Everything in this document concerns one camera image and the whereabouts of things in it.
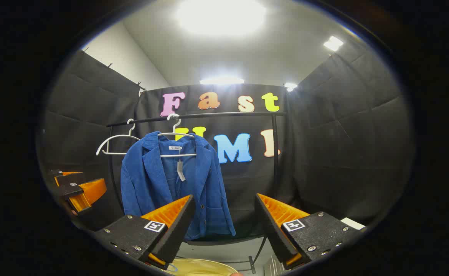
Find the large round ceiling light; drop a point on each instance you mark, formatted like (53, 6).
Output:
(220, 17)

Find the pale yellow laundry hamper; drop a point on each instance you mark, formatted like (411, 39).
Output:
(201, 268)

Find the white clothes hanger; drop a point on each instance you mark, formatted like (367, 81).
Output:
(115, 153)
(186, 155)

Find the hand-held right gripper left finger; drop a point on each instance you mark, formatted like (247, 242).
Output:
(178, 230)

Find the long strip ceiling light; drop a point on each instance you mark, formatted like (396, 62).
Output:
(222, 81)

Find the square ceiling light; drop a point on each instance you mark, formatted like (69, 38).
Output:
(332, 43)

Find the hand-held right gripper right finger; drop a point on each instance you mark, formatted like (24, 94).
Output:
(272, 234)

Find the grey ribbed panel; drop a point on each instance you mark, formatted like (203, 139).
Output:
(274, 266)

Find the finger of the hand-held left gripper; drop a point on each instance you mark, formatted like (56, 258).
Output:
(69, 178)
(71, 190)

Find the small ceiling light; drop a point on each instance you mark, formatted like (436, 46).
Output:
(290, 86)

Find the black clothes rack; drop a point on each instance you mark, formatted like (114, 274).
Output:
(228, 114)

